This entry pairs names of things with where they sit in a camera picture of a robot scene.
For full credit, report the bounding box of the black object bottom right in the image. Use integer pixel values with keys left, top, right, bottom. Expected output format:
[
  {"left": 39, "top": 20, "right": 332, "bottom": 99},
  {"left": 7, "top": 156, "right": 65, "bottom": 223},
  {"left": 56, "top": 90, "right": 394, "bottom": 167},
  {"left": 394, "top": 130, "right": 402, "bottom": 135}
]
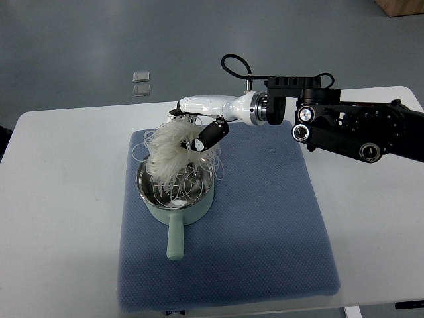
[{"left": 395, "top": 299, "right": 424, "bottom": 310}]

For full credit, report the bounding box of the black cable loop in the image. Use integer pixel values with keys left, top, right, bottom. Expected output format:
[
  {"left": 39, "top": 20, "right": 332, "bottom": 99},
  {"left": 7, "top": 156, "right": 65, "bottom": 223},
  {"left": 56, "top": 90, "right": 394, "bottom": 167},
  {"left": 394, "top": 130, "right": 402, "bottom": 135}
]
[{"left": 221, "top": 54, "right": 269, "bottom": 91}]

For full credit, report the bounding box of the lower metal floor plate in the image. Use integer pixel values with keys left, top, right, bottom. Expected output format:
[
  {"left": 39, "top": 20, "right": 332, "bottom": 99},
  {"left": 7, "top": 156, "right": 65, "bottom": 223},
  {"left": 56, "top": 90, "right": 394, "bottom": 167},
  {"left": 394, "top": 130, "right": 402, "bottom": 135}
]
[{"left": 133, "top": 83, "right": 150, "bottom": 97}]

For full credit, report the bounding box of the metal floor plate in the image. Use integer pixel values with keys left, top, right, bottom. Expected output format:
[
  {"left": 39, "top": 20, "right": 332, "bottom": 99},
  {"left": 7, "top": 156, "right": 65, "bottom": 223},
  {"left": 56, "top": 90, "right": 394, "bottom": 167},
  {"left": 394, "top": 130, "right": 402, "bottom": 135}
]
[
  {"left": 132, "top": 71, "right": 150, "bottom": 83},
  {"left": 133, "top": 83, "right": 150, "bottom": 97}
]

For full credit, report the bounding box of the upper metal floor plate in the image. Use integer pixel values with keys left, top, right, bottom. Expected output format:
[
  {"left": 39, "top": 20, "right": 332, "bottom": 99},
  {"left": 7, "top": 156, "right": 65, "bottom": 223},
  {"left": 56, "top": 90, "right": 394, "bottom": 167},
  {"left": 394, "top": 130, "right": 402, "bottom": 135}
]
[{"left": 132, "top": 71, "right": 150, "bottom": 83}]

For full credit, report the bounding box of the mint green pot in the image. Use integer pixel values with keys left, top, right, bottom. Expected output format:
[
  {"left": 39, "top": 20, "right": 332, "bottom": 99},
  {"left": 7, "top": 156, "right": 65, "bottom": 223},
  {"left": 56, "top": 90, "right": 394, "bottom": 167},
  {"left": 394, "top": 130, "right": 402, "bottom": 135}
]
[{"left": 136, "top": 159, "right": 214, "bottom": 261}]

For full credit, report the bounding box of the blue quilted mat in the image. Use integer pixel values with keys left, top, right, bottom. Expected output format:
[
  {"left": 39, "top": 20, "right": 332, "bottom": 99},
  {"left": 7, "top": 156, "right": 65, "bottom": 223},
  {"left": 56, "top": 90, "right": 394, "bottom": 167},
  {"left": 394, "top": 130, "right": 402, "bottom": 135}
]
[{"left": 118, "top": 121, "right": 340, "bottom": 313}]

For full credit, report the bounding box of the brown cardboard box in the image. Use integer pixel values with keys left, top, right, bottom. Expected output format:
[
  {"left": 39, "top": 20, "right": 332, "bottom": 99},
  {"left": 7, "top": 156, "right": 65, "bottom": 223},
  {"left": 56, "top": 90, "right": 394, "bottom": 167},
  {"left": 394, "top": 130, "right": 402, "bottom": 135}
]
[{"left": 374, "top": 0, "right": 423, "bottom": 17}]

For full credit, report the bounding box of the dark object left edge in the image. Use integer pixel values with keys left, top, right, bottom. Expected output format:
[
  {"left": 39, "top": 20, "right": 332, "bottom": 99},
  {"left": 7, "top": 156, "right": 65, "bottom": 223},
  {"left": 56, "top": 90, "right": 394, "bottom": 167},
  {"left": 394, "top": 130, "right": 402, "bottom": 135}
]
[{"left": 0, "top": 126, "right": 13, "bottom": 160}]

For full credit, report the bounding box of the white vermicelli bundle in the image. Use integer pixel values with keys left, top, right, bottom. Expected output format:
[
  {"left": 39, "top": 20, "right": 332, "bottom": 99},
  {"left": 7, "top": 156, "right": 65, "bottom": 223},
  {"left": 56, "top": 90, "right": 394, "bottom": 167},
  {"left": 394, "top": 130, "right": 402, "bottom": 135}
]
[{"left": 140, "top": 115, "right": 229, "bottom": 207}]

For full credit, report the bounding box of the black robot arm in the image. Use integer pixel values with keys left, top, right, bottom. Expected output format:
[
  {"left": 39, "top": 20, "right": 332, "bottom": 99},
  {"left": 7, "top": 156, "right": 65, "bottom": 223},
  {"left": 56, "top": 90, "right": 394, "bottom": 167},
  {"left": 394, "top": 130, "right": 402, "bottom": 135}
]
[{"left": 256, "top": 74, "right": 423, "bottom": 163}]

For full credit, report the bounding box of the white table leg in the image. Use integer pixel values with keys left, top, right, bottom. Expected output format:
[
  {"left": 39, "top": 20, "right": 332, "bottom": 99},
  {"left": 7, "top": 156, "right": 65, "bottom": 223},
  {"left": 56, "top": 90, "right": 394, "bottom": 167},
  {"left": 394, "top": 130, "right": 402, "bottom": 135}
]
[{"left": 344, "top": 306, "right": 362, "bottom": 318}]

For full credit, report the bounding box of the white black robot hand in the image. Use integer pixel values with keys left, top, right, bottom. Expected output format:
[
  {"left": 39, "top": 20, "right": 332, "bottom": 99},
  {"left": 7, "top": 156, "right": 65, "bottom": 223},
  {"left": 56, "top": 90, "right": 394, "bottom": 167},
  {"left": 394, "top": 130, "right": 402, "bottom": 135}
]
[{"left": 170, "top": 91, "right": 266, "bottom": 152}]

